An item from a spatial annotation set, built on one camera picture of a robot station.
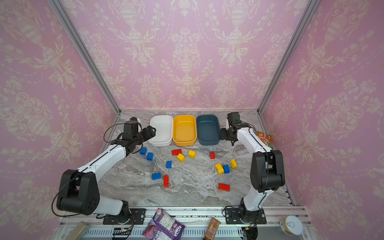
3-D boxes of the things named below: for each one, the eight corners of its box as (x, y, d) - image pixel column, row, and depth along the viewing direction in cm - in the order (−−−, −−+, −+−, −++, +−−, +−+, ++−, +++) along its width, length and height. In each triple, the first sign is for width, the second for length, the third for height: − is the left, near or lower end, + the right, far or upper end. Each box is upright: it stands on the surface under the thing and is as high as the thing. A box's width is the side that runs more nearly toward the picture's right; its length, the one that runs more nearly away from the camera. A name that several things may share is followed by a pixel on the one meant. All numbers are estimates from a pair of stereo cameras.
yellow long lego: (218, 175, 90) (218, 172, 87) (214, 166, 93) (214, 164, 91) (223, 173, 91) (224, 170, 88) (219, 164, 94) (220, 162, 91)
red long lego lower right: (217, 189, 85) (218, 188, 83) (218, 184, 87) (218, 182, 85) (229, 191, 84) (230, 190, 82) (229, 186, 86) (230, 185, 84)
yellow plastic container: (171, 146, 103) (170, 141, 98) (174, 120, 118) (174, 115, 113) (196, 146, 103) (196, 141, 98) (196, 120, 118) (196, 115, 113)
